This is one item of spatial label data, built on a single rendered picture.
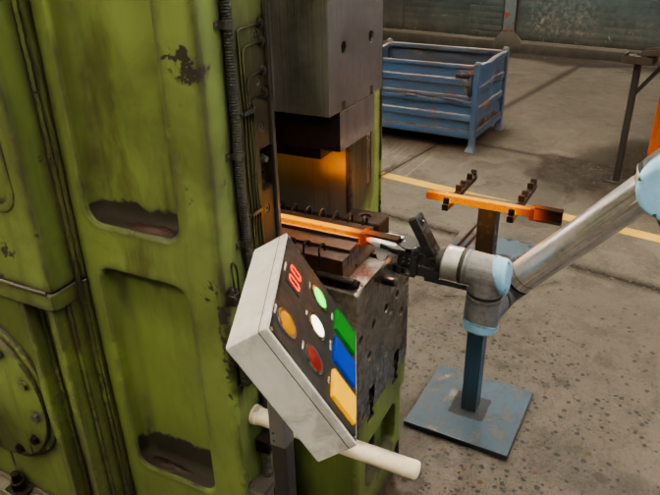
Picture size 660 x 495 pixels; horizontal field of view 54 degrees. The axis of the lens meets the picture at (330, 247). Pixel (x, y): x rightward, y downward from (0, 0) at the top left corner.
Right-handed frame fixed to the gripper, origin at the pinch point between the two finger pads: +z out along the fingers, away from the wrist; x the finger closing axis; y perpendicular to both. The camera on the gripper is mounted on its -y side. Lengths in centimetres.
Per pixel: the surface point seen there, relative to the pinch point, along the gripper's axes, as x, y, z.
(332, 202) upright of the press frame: 22.7, 4.3, 23.4
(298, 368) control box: -71, -13, -18
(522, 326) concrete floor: 127, 99, -28
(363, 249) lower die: 0.9, 5.3, 2.8
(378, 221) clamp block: 13.4, 2.3, 3.9
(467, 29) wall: 806, 82, 202
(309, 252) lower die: -11.8, 2.7, 12.6
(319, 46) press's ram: -18, -51, 7
